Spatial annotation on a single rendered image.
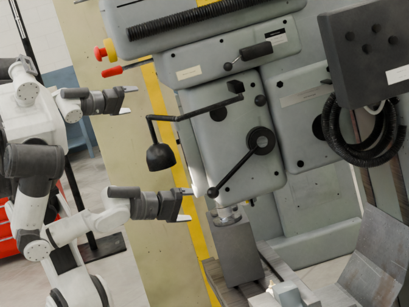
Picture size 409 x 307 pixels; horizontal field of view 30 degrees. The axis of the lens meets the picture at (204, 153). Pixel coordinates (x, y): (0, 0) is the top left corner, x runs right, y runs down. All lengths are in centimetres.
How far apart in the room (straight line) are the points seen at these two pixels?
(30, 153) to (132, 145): 161
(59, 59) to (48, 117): 868
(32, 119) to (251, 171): 69
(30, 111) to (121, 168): 148
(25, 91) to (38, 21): 870
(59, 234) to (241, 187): 65
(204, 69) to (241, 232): 66
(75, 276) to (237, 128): 86
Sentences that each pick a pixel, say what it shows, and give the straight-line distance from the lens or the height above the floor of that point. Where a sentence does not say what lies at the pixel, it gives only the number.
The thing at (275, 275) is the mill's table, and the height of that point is 95.
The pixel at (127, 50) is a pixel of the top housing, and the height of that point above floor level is 176.
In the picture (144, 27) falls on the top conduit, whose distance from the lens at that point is 173.
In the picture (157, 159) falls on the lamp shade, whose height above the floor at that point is 148.
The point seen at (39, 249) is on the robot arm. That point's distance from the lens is 226.
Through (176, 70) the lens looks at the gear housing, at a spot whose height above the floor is 168.
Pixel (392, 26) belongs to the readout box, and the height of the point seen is 166.
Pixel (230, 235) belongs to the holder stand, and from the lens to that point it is 228.
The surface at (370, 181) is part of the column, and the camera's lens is 220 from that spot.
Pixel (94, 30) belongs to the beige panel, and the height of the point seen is 177.
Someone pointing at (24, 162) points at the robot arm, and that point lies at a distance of 209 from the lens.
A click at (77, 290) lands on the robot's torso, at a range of 246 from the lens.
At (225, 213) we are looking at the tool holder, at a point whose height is 118.
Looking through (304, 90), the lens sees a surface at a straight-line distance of 186.
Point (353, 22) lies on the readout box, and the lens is 163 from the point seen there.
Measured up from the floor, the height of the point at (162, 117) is 158.
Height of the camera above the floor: 187
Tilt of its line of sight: 13 degrees down
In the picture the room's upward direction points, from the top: 16 degrees counter-clockwise
